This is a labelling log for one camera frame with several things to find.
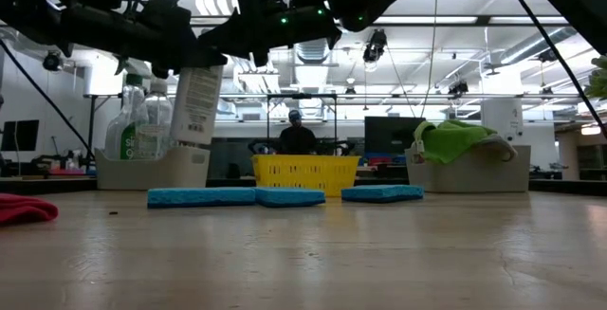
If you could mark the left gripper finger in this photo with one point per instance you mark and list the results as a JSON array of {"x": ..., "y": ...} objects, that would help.
[{"x": 189, "y": 56}]

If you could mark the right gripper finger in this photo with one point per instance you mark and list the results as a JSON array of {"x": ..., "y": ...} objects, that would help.
[{"x": 232, "y": 40}]

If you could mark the white lotion bottle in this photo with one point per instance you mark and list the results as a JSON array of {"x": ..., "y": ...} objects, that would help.
[{"x": 196, "y": 106}]

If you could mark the green-label spray bottle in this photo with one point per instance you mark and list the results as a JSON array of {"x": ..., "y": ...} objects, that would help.
[{"x": 121, "y": 134}]

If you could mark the blue sponge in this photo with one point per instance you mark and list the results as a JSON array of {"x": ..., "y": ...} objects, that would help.
[
  {"x": 289, "y": 197},
  {"x": 199, "y": 197},
  {"x": 381, "y": 194}
]

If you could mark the red cloth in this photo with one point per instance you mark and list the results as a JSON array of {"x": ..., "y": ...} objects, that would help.
[{"x": 23, "y": 208}]

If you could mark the green microfiber cloth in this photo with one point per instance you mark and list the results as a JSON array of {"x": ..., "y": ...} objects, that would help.
[{"x": 450, "y": 141}]

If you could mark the grey cloth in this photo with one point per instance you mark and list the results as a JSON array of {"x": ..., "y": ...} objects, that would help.
[{"x": 502, "y": 146}]

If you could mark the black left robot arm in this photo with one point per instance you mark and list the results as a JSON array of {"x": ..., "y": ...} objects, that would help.
[{"x": 28, "y": 11}]

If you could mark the black ceiling spotlight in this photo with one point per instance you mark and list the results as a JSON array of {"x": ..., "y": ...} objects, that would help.
[
  {"x": 52, "y": 61},
  {"x": 549, "y": 55}
]

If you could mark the person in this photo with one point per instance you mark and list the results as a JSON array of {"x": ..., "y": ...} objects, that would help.
[{"x": 296, "y": 139}]

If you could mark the grey plastic bin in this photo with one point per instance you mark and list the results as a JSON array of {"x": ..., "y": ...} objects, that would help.
[
  {"x": 474, "y": 177},
  {"x": 152, "y": 172}
]

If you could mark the yellow plastic basket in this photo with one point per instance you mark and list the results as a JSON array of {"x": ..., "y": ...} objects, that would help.
[{"x": 303, "y": 172}]

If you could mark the large black desk monitor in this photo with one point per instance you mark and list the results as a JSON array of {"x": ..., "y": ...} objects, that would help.
[{"x": 393, "y": 134}]

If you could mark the white round pillar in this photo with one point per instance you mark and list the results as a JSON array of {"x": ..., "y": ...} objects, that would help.
[{"x": 502, "y": 115}]

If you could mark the green potted plant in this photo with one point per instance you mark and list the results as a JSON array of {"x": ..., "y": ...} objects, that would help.
[{"x": 598, "y": 80}]

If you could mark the black hanging camera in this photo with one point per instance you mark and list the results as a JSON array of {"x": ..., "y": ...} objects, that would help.
[{"x": 375, "y": 44}]

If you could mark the dark wall screen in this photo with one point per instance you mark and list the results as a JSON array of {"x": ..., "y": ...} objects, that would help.
[{"x": 26, "y": 134}]

